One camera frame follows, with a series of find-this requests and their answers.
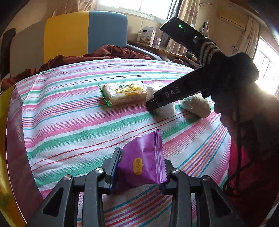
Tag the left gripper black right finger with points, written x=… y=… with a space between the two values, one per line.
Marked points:
x=212 y=206

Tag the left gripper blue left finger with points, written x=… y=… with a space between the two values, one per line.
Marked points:
x=60 y=207

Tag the rice cracker packet green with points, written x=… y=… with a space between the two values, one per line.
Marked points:
x=122 y=93

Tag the person right hand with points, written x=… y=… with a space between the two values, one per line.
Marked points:
x=250 y=118

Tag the white fluffy snack packet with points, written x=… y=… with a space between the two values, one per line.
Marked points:
x=197 y=105

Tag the floral beige curtain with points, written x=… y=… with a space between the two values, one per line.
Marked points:
x=188 y=11

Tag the white product box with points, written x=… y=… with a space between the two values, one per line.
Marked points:
x=147 y=35

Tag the striped pink green bedsheet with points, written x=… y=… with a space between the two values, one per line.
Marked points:
x=68 y=128

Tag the maroon blanket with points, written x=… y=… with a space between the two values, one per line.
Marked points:
x=103 y=53

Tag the grey yellow blue headboard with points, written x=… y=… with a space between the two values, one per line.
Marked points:
x=73 y=34

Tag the grey bed rail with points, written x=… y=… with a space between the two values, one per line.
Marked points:
x=140 y=50

